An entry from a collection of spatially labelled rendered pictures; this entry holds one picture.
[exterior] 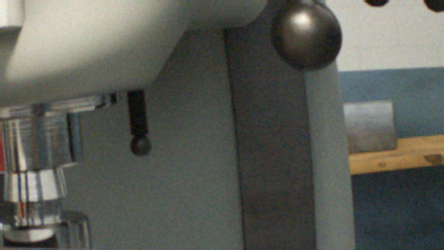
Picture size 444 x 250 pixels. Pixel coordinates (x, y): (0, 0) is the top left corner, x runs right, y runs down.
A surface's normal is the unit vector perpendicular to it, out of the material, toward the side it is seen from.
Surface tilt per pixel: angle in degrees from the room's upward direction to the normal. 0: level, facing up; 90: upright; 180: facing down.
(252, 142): 90
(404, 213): 90
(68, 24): 104
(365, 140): 90
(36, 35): 97
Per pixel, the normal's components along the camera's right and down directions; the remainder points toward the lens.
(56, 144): 0.62, 0.01
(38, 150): 0.28, 0.06
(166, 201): -0.07, 0.10
